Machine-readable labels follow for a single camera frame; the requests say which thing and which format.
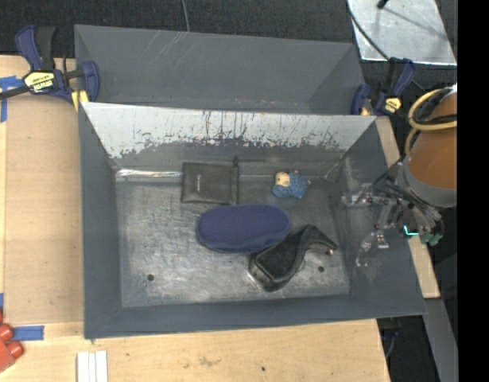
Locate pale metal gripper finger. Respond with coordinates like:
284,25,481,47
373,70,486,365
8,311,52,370
340,184,375,209
355,231,390,268

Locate blue toy figure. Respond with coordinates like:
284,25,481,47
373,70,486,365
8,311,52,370
271,170,311,200

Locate black curved shoe-shaped object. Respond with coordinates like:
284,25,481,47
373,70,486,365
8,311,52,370
248,223,339,293

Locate blue oval case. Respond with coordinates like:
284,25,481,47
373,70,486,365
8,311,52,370
195,202,292,255

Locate dark grey cloth pouch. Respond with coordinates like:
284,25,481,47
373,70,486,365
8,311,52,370
180,160,241,206

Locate grey metal bin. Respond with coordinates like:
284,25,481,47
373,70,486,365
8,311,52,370
72,24,429,340

